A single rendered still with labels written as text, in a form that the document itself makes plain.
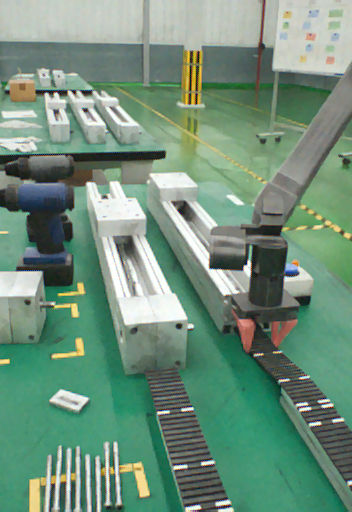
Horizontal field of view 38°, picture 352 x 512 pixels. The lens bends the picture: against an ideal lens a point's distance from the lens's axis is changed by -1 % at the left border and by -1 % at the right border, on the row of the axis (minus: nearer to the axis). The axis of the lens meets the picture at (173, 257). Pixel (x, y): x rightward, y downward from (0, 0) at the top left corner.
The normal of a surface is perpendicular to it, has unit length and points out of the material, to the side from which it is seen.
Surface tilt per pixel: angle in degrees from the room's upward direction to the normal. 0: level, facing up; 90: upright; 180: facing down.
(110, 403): 0
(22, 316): 90
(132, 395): 0
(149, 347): 90
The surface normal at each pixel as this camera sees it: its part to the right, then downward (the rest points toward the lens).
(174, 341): 0.22, 0.39
